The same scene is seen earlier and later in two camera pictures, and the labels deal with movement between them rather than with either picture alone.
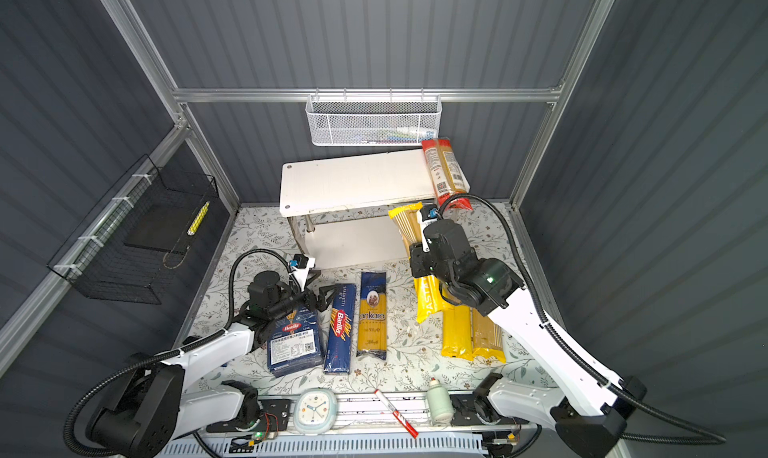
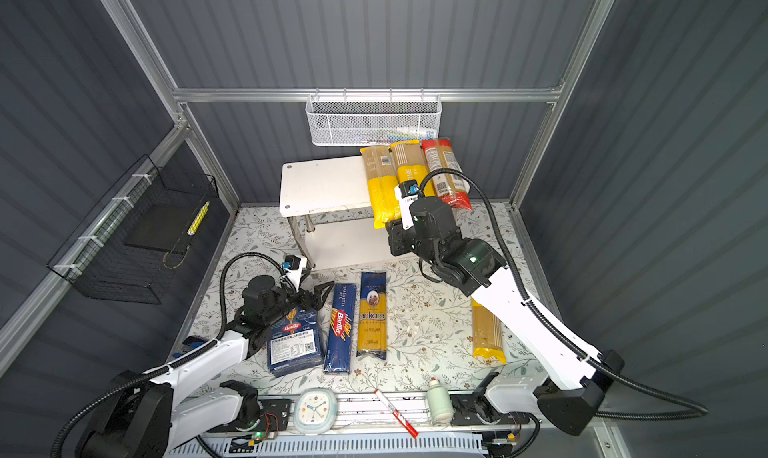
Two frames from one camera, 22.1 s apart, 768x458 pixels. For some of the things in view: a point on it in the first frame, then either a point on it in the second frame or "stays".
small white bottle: (440, 404) stays
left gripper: (310, 302) stays
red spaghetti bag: (447, 173) stays
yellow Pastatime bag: (457, 335) to (382, 182)
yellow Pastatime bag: (428, 289) to (410, 164)
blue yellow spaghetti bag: (372, 320) stays
